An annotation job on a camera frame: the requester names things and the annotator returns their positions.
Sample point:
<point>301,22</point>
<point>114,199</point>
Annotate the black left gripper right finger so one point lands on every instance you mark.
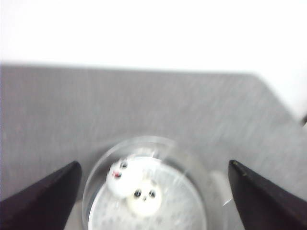
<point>263,205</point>

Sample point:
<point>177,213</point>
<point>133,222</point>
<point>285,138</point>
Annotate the stainless steel steamer pot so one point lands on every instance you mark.
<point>195,197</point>

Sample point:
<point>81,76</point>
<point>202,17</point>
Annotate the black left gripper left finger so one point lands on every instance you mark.
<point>46,204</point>

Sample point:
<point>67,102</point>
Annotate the cream panda bun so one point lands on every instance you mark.
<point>146,200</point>

